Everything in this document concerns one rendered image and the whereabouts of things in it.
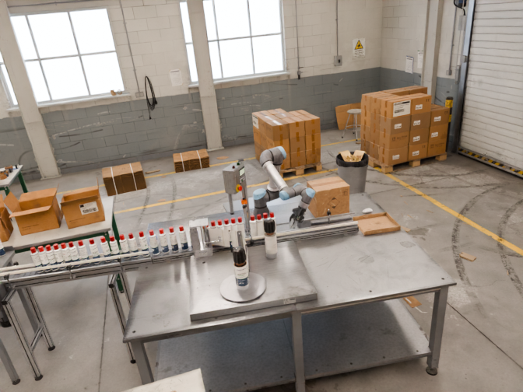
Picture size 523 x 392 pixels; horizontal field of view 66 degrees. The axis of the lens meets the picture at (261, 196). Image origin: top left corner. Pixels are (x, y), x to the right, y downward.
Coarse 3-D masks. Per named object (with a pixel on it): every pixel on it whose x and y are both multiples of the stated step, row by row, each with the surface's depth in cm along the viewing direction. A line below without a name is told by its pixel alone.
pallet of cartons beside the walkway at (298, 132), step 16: (256, 112) 722; (272, 112) 712; (288, 112) 703; (304, 112) 691; (256, 128) 716; (272, 128) 627; (288, 128) 636; (304, 128) 648; (256, 144) 733; (272, 144) 642; (288, 144) 646; (304, 144) 656; (320, 144) 663; (288, 160) 656; (304, 160) 666; (320, 160) 677
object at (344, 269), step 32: (160, 224) 367; (288, 224) 347; (320, 224) 342; (320, 256) 298; (352, 256) 294; (384, 256) 291; (416, 256) 288; (160, 288) 279; (320, 288) 264; (352, 288) 261; (384, 288) 259; (416, 288) 256; (128, 320) 251; (160, 320) 248; (192, 320) 246; (224, 320) 244
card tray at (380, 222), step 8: (360, 216) 342; (368, 216) 343; (376, 216) 344; (384, 216) 344; (360, 224) 335; (368, 224) 334; (376, 224) 333; (384, 224) 332; (392, 224) 331; (368, 232) 318; (376, 232) 319; (384, 232) 321
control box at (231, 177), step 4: (232, 164) 306; (236, 164) 306; (240, 164) 305; (228, 168) 299; (236, 168) 298; (224, 172) 297; (228, 172) 295; (232, 172) 294; (236, 172) 296; (224, 176) 299; (228, 176) 297; (232, 176) 295; (236, 176) 297; (240, 176) 303; (224, 180) 300; (228, 180) 299; (232, 180) 297; (236, 180) 298; (244, 180) 310; (224, 184) 302; (228, 184) 300; (232, 184) 299; (236, 184) 299; (240, 184) 305; (244, 184) 311; (228, 188) 302; (232, 188) 300; (236, 188) 299; (228, 192) 303; (232, 192) 302; (236, 192) 301
